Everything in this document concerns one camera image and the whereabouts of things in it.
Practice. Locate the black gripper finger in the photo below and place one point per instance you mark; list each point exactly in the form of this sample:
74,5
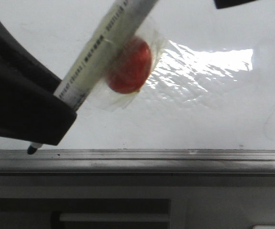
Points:
223,4
28,108

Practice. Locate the grey aluminium whiteboard tray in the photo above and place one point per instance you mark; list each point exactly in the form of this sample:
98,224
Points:
191,161

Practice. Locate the white whiteboard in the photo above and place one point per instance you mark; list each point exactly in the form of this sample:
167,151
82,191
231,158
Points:
213,89

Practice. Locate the red round magnet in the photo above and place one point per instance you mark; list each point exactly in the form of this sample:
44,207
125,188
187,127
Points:
132,68

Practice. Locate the white black-tipped whiteboard marker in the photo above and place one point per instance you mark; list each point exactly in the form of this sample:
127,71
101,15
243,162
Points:
120,24

